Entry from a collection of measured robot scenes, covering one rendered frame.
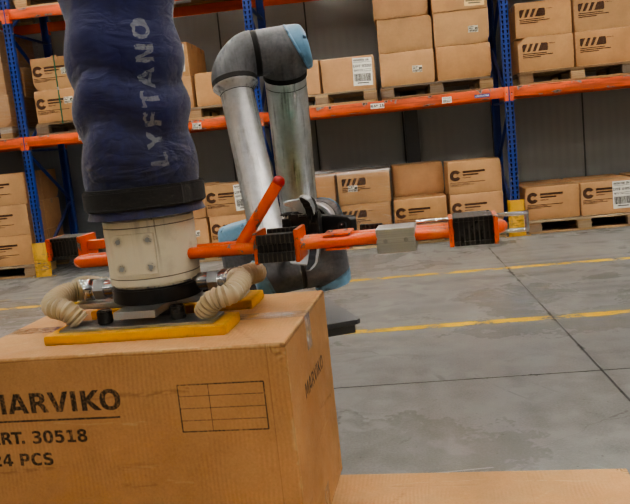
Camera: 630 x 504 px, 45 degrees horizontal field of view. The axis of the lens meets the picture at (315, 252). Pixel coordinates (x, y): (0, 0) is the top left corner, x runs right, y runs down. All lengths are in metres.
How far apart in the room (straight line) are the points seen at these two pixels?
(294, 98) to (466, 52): 6.68
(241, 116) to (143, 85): 0.56
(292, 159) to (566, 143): 8.16
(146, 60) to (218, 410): 0.61
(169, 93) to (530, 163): 8.81
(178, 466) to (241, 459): 0.11
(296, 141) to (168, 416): 1.00
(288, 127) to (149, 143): 0.75
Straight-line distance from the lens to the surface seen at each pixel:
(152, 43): 1.41
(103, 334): 1.41
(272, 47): 1.98
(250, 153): 1.89
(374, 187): 8.53
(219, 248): 1.43
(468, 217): 1.35
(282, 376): 1.25
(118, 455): 1.40
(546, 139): 10.08
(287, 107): 2.05
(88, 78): 1.42
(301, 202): 1.57
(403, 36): 8.64
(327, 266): 1.84
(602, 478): 1.69
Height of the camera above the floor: 1.26
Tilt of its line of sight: 8 degrees down
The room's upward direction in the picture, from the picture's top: 6 degrees counter-clockwise
